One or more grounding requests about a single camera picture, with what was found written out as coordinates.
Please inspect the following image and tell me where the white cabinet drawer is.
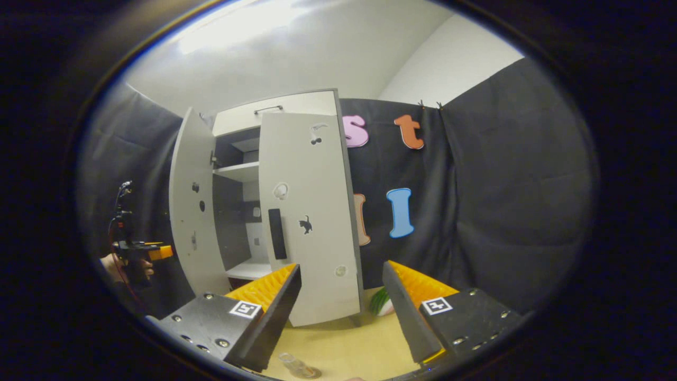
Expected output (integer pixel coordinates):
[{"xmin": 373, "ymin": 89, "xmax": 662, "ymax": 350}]
[{"xmin": 213, "ymin": 90, "xmax": 339, "ymax": 137}]

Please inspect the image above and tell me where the black backdrop cloth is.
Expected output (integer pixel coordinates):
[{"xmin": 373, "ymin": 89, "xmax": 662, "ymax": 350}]
[{"xmin": 79, "ymin": 58, "xmax": 593, "ymax": 318}]

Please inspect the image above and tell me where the toy watermelon slice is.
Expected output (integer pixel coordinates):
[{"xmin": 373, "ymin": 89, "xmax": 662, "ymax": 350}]
[{"xmin": 369, "ymin": 287, "xmax": 395, "ymax": 317}]

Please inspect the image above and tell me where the white cabinet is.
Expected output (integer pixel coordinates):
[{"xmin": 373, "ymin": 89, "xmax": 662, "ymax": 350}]
[{"xmin": 212, "ymin": 89, "xmax": 365, "ymax": 318}]

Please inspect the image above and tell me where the white cabinet shelf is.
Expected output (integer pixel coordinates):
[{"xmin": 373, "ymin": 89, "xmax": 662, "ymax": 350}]
[{"xmin": 213, "ymin": 161, "xmax": 260, "ymax": 183}]

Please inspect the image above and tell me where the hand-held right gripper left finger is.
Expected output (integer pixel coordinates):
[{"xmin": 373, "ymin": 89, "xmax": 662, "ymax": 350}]
[{"xmin": 145, "ymin": 264, "xmax": 302, "ymax": 373}]

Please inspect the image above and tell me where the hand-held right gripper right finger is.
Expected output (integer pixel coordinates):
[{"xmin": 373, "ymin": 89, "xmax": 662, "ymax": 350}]
[{"xmin": 382, "ymin": 259, "xmax": 529, "ymax": 366}]

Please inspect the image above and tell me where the white cabinet door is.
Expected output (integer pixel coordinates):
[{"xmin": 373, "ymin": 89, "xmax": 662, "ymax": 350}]
[
  {"xmin": 169, "ymin": 108, "xmax": 233, "ymax": 297},
  {"xmin": 258, "ymin": 111, "xmax": 365, "ymax": 328}
]

